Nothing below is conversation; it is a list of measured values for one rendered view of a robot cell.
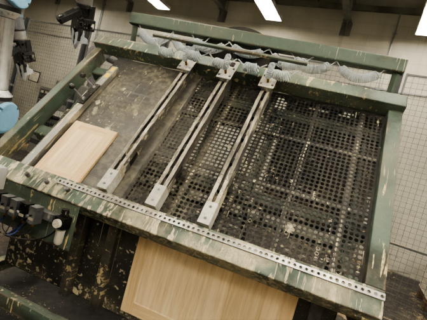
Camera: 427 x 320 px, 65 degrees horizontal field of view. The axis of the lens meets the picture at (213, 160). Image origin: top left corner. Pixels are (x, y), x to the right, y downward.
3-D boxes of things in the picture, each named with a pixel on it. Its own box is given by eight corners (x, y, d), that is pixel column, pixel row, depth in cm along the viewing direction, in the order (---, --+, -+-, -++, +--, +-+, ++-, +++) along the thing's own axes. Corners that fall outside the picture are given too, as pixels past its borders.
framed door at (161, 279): (122, 308, 192) (119, 309, 190) (146, 216, 189) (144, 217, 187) (274, 378, 167) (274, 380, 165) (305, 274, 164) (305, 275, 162)
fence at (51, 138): (24, 166, 194) (20, 162, 191) (114, 70, 247) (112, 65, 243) (30, 169, 192) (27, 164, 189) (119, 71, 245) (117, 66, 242)
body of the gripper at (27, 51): (36, 63, 183) (32, 39, 178) (21, 65, 176) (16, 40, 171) (28, 61, 186) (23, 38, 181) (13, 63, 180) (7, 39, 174)
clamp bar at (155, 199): (143, 208, 172) (132, 182, 153) (226, 72, 238) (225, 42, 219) (161, 214, 169) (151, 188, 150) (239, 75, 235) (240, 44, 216)
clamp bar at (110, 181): (97, 192, 180) (81, 165, 161) (190, 64, 246) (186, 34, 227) (113, 197, 177) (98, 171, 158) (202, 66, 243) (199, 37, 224)
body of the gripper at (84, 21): (94, 33, 161) (98, 7, 155) (77, 32, 155) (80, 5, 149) (86, 28, 165) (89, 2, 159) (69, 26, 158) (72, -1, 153)
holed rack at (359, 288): (56, 183, 179) (56, 182, 179) (60, 178, 181) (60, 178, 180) (384, 301, 134) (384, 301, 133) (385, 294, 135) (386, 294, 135)
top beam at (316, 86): (96, 53, 262) (93, 41, 254) (104, 46, 267) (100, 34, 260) (400, 119, 201) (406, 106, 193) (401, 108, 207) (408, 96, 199)
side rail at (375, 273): (357, 291, 147) (365, 283, 138) (382, 122, 208) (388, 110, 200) (376, 298, 145) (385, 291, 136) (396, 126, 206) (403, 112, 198)
